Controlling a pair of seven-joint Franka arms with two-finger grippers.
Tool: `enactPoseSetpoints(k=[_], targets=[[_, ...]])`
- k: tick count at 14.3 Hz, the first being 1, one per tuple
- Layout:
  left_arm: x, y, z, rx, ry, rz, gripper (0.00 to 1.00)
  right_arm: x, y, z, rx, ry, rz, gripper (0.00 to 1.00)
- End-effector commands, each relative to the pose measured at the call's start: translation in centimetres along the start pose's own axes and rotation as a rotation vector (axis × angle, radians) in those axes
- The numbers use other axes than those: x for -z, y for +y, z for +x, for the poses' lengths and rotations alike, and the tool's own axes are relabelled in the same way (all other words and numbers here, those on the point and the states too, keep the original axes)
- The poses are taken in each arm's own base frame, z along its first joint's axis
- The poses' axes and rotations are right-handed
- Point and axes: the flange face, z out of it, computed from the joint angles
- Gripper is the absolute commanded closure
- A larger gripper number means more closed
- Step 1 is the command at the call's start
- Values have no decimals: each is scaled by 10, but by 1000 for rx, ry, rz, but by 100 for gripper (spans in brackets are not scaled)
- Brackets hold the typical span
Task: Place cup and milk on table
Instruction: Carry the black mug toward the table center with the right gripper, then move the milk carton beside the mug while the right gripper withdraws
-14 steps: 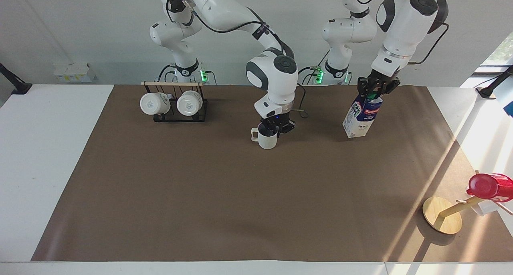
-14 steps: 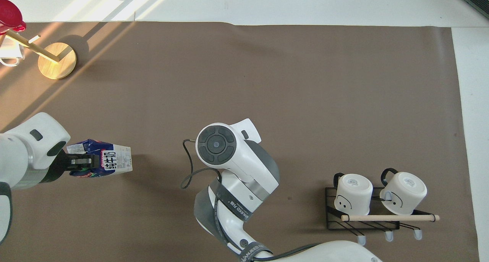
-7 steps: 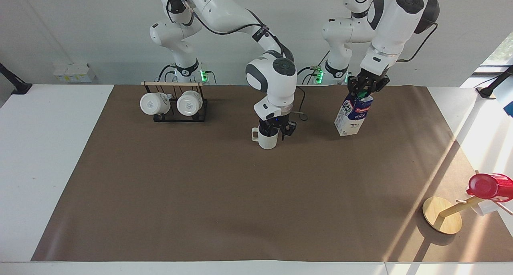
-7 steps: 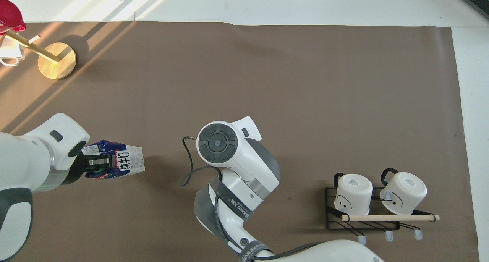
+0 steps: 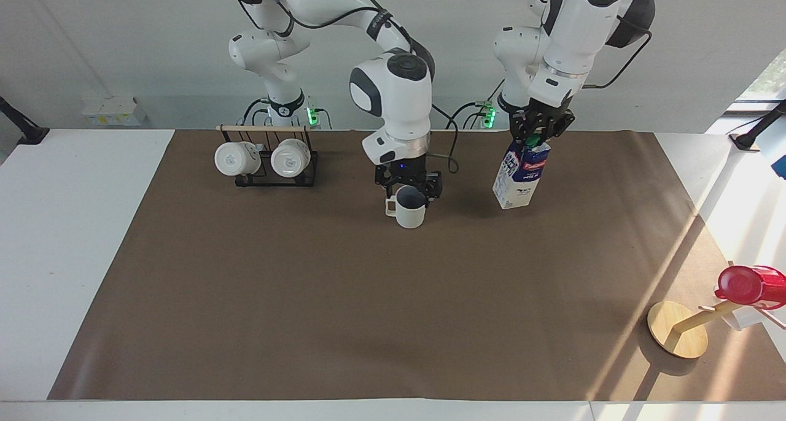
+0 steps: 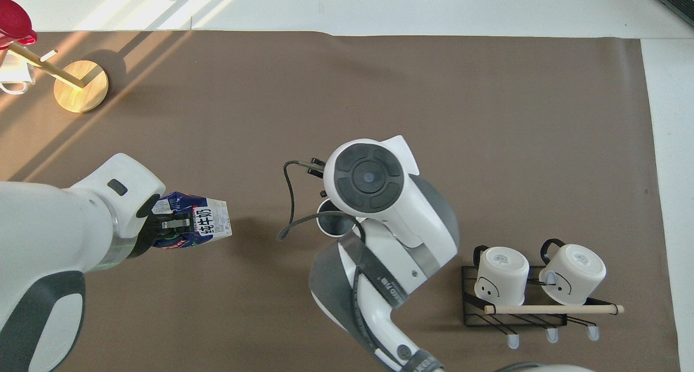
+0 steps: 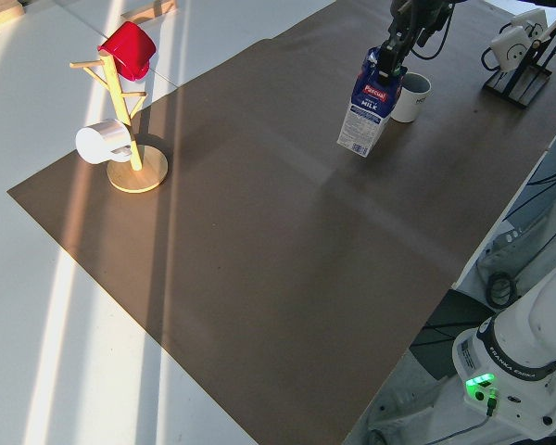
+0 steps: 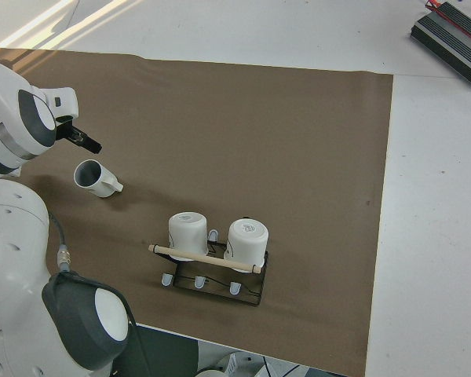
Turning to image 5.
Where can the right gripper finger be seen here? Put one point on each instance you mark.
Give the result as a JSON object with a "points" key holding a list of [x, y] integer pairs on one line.
{"points": [[433, 185], [383, 181]]}

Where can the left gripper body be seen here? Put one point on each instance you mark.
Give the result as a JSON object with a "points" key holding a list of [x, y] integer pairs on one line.
{"points": [[546, 113]]}

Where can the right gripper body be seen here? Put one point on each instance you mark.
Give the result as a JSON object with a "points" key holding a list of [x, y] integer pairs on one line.
{"points": [[406, 166]]}

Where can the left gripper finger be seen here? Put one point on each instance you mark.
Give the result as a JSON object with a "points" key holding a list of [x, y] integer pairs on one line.
{"points": [[517, 129], [557, 130]]}

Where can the white mug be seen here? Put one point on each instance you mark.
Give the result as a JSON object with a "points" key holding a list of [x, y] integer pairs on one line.
{"points": [[290, 158], [410, 213], [236, 158]]}

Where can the milk carton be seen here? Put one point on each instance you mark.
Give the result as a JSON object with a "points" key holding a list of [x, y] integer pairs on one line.
{"points": [[519, 175]]}

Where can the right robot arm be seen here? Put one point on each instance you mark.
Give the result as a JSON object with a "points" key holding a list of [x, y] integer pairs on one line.
{"points": [[393, 96]]}

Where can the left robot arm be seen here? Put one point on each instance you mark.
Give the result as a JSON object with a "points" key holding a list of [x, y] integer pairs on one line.
{"points": [[571, 34]]}

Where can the black stand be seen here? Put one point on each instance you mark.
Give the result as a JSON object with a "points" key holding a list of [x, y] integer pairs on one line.
{"points": [[18, 125], [756, 131]]}

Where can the blue object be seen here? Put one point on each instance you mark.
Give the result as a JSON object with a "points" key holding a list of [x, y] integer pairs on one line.
{"points": [[776, 154]]}

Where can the wooden mug stand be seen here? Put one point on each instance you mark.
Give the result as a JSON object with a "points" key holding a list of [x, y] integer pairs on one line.
{"points": [[675, 329]]}

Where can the red mug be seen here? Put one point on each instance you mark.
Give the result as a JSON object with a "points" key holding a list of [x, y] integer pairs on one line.
{"points": [[750, 285]]}

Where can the white socket box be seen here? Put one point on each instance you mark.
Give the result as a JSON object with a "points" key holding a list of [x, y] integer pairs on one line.
{"points": [[113, 112]]}

